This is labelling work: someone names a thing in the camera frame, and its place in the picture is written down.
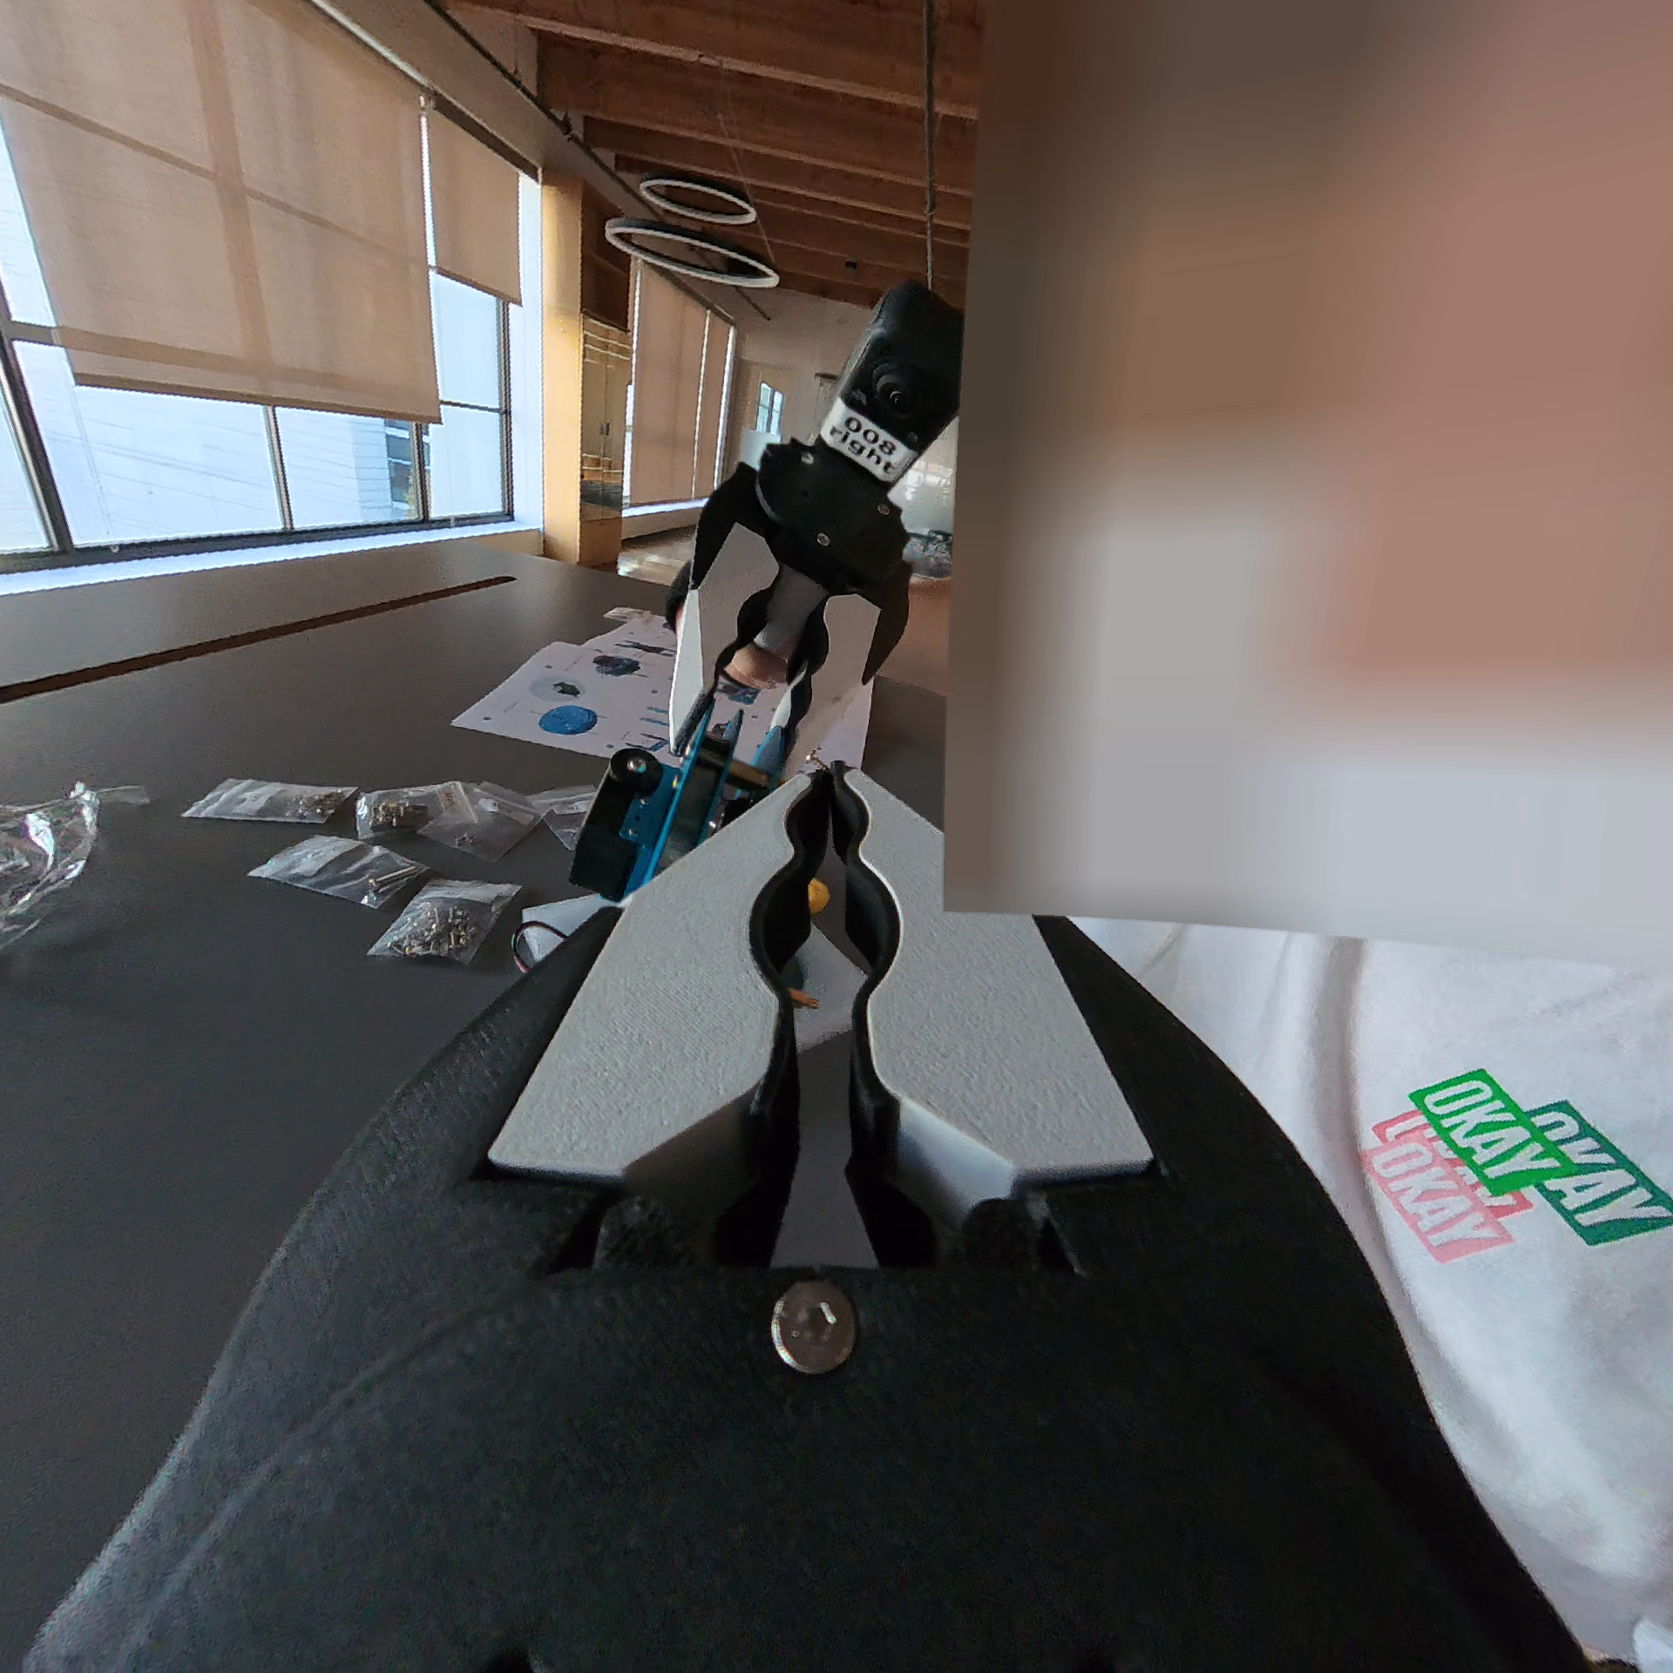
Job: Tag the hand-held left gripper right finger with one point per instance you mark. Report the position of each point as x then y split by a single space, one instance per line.
995 1046

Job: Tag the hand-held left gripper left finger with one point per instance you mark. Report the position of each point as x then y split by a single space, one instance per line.
654 995

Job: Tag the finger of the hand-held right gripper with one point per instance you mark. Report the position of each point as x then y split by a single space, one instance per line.
848 640
706 614

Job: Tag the blue round servo base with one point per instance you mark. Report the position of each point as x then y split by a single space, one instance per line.
674 817

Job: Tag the dark grey desk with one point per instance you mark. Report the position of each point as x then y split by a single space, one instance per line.
196 1112

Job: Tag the person's right hand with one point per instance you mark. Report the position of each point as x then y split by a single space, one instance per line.
756 664

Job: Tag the printed instruction sheet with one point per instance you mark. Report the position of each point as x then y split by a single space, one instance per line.
549 714
838 732

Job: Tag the wooden column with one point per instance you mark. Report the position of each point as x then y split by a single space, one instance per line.
577 393

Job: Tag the narrow beige roller blind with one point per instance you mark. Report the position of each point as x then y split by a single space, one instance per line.
473 196

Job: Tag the crumpled clear plastic wrapper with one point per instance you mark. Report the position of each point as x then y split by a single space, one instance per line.
39 857

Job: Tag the large beige roller blind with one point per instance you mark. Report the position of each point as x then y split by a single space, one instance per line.
222 196

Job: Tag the window with dark frame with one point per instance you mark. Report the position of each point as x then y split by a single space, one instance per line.
170 471

